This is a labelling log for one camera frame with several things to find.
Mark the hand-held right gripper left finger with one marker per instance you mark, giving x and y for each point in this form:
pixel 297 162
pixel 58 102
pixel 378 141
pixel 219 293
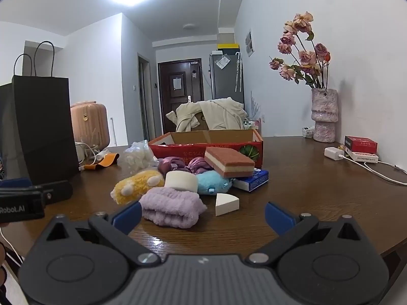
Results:
pixel 127 216

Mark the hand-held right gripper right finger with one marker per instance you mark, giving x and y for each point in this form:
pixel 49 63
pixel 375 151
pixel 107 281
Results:
pixel 279 218

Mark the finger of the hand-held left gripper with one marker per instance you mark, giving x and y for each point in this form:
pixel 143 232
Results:
pixel 58 191

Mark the yellow plush toy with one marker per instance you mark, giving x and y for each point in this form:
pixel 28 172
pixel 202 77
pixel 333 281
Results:
pixel 136 186

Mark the lavender fluffy towel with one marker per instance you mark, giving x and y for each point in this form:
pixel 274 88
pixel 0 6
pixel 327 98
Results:
pixel 171 206

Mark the white wedge sponge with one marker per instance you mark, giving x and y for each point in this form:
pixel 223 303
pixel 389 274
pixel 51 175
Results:
pixel 225 205

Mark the white cloth toy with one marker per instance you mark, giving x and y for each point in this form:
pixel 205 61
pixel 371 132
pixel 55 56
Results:
pixel 138 157

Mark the white round sponge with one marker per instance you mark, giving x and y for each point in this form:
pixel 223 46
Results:
pixel 179 181

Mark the purple satin scrunchie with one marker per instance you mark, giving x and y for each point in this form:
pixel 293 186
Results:
pixel 171 165
pixel 200 165

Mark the pink and white layered sponge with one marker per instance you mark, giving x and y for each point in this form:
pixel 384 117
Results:
pixel 229 162

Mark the blue plush toy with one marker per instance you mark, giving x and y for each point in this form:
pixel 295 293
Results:
pixel 211 182

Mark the printed cardboard box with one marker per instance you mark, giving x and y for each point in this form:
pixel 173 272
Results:
pixel 187 156

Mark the blue and white packet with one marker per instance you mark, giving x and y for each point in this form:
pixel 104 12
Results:
pixel 254 181

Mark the black paper bag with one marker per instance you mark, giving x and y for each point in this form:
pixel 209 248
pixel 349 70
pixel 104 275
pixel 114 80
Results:
pixel 38 117

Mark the pink suitcase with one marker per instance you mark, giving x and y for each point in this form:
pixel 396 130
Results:
pixel 90 120

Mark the white power adapter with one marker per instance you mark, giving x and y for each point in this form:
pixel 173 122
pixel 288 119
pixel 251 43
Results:
pixel 333 152

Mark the pink textured vase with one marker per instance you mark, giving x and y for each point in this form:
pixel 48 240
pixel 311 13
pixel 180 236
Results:
pixel 324 117

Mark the red box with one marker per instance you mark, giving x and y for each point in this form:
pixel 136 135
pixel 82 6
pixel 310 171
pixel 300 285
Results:
pixel 362 144

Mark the beige coat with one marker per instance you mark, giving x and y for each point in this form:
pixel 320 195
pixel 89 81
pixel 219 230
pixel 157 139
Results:
pixel 219 114

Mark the brown cardboard carton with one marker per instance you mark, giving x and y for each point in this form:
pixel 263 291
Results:
pixel 201 121

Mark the dark brown entrance door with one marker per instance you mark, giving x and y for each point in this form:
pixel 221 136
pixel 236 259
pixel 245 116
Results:
pixel 179 89

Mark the grey refrigerator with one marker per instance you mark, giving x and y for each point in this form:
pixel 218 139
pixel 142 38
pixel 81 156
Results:
pixel 225 79

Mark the white folded umbrella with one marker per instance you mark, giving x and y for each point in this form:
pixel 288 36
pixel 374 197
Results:
pixel 238 70

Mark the dried pink roses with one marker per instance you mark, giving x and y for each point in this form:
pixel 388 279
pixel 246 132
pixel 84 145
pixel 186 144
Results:
pixel 307 58

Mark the yellow and black box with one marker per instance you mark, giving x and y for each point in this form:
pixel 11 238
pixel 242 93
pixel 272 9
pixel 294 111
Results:
pixel 227 46

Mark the small ceiling lamp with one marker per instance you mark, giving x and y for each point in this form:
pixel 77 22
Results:
pixel 188 25

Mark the wall poster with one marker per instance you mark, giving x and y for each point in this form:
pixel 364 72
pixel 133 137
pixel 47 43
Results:
pixel 249 43

